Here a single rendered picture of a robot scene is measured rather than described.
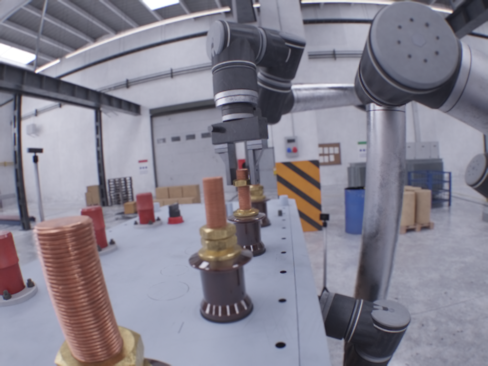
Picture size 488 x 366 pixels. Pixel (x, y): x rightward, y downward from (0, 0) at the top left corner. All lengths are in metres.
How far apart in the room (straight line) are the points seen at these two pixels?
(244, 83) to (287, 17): 5.75
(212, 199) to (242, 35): 0.42
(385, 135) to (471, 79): 0.27
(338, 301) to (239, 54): 0.60
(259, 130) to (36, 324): 0.58
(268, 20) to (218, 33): 5.66
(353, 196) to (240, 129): 4.75
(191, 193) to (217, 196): 6.79
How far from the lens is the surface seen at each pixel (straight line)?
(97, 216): 0.80
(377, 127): 0.65
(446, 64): 0.44
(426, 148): 15.50
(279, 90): 0.76
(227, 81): 0.61
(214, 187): 0.36
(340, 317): 0.62
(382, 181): 0.65
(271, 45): 0.69
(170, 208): 1.06
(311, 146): 5.52
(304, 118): 5.56
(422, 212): 5.64
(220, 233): 0.36
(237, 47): 0.64
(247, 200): 0.63
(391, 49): 0.41
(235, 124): 0.62
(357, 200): 5.28
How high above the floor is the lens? 1.59
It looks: 5 degrees down
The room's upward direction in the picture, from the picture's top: 5 degrees counter-clockwise
